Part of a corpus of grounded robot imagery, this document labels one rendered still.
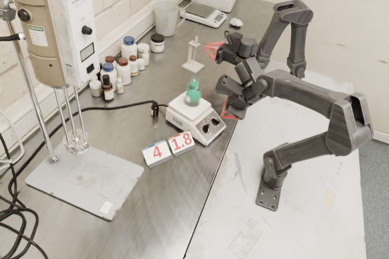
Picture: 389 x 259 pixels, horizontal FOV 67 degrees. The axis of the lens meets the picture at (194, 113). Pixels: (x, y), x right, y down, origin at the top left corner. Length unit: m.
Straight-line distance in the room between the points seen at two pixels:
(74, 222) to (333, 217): 0.77
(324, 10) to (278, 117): 1.26
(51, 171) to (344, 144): 0.82
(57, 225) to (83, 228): 0.07
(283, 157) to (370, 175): 1.81
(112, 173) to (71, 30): 0.53
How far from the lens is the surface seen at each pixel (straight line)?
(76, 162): 1.02
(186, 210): 0.92
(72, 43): 0.59
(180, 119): 1.06
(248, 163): 1.06
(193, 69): 1.41
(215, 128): 1.08
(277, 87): 0.81
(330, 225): 1.04
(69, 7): 0.56
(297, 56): 1.35
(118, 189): 0.94
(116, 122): 1.13
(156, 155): 1.00
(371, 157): 2.81
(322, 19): 2.41
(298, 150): 0.85
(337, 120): 0.72
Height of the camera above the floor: 1.70
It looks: 43 degrees down
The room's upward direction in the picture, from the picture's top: 10 degrees clockwise
